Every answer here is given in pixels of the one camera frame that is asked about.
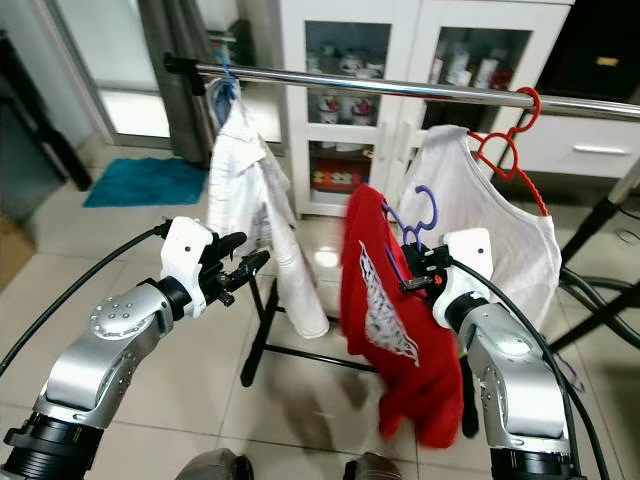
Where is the white framed glass door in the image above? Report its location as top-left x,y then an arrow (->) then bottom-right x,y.
20,0 -> 171,146

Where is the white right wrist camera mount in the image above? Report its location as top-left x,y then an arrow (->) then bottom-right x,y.
435,228 -> 494,323

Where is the white drawer unit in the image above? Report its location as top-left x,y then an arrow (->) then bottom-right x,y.
525,110 -> 640,181

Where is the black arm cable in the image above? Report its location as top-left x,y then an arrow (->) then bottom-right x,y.
0,225 -> 173,373
452,258 -> 613,480

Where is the large brown cardboard box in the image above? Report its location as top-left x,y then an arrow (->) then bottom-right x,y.
0,215 -> 36,291

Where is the grey robot right leg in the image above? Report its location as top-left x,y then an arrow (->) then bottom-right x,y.
345,453 -> 416,480

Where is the grey curtain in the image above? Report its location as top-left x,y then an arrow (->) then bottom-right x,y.
138,0 -> 211,166

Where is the red printed t-shirt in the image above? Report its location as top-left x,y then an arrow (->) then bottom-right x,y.
338,183 -> 466,449

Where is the white striped shirt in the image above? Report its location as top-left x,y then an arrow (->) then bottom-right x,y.
205,90 -> 329,339

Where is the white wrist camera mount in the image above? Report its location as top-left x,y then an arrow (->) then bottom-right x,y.
435,228 -> 494,323
160,216 -> 218,307

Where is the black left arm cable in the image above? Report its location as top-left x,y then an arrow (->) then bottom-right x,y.
0,225 -> 173,373

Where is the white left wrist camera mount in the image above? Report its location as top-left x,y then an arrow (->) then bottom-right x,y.
160,216 -> 218,307

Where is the teal floor mat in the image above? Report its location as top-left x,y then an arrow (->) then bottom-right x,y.
82,157 -> 209,209

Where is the blue clothes hanger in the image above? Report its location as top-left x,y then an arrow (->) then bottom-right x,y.
205,52 -> 243,126

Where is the red plastic clothes hanger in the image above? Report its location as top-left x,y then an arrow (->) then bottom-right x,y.
468,86 -> 553,218

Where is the red patterned box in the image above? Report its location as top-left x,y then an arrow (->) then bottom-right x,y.
315,158 -> 366,193

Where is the grey robot left leg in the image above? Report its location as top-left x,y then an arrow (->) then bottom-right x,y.
175,450 -> 256,480

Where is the grey robot leg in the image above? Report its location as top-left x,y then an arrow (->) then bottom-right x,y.
345,453 -> 416,480
175,450 -> 256,480

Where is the purple plastic clothes hanger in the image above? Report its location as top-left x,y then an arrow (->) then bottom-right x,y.
378,184 -> 441,291

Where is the white glass door cabinet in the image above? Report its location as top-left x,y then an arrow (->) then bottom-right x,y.
280,0 -> 576,216

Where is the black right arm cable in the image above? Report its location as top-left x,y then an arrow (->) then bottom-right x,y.
452,258 -> 613,480

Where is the black shelf unit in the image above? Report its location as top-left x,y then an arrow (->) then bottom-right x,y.
0,30 -> 101,231

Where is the black clothes rack chrome rail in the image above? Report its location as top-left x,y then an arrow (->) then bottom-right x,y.
163,52 -> 640,389

